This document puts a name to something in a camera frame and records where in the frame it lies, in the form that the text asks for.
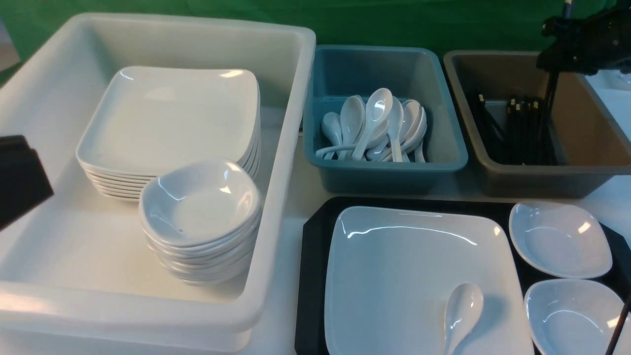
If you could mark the grey-brown plastic chopstick bin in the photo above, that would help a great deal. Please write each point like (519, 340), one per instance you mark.
(589, 144)

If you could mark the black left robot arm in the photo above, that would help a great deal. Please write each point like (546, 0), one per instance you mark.
(24, 184)

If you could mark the teal plastic spoon bin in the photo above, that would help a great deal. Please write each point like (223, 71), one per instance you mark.
(340, 71)

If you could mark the stack of white square plates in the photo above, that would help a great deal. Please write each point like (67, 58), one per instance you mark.
(151, 121)

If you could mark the bundle of black chopsticks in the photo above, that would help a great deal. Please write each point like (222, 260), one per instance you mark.
(523, 140)

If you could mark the stack of white small bowls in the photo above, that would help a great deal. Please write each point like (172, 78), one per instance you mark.
(202, 220)

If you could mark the white small dish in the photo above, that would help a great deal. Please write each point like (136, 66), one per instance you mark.
(572, 316)
(560, 240)

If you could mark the white square rice plate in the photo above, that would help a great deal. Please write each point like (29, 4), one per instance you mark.
(390, 273)

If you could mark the white ceramic soup spoon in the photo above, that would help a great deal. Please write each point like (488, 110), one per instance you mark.
(462, 312)

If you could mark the large white plastic tub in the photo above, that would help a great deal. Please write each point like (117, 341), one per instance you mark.
(77, 276)

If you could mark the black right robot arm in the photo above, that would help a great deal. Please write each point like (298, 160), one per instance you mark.
(600, 41)

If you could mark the green backdrop cloth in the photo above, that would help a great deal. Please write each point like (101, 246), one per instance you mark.
(438, 25)

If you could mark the pile of white soup spoons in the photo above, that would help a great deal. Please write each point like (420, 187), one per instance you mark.
(382, 130)

